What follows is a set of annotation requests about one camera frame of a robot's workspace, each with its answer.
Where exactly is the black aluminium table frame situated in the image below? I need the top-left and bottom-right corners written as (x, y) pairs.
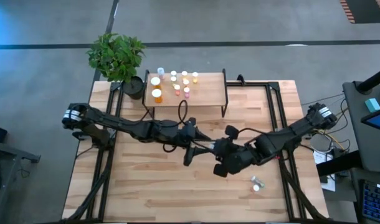
top-left (61, 73), bottom-right (330, 222)

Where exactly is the black pole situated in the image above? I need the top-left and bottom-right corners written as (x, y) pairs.
top-left (356, 64), bottom-right (380, 94)

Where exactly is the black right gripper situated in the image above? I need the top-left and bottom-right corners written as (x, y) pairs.
top-left (212, 125), bottom-right (256, 179)

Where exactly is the green potted plant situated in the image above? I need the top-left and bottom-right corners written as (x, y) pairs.
top-left (85, 32), bottom-right (146, 100)

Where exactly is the dark rug with striped edge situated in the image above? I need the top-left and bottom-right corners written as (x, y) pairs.
top-left (339, 0), bottom-right (380, 24)

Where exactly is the backlit black keyboard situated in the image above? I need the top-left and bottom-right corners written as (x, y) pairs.
top-left (359, 179), bottom-right (380, 224)

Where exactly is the white paper sheet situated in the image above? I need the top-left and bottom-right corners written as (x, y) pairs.
top-left (313, 149), bottom-right (337, 192)

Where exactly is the yellow cable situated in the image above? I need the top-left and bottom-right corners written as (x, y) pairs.
top-left (325, 133), bottom-right (346, 151)

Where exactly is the wooden shelf with black legs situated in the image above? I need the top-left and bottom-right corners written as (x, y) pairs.
top-left (142, 68), bottom-right (229, 118)

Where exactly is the small teal box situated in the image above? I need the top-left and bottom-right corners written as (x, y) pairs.
top-left (364, 98), bottom-right (380, 113)

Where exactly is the dark grey side desk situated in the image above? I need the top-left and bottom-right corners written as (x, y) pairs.
top-left (342, 80), bottom-right (380, 175)

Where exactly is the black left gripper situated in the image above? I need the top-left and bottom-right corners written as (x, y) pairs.
top-left (174, 117), bottom-right (213, 167)

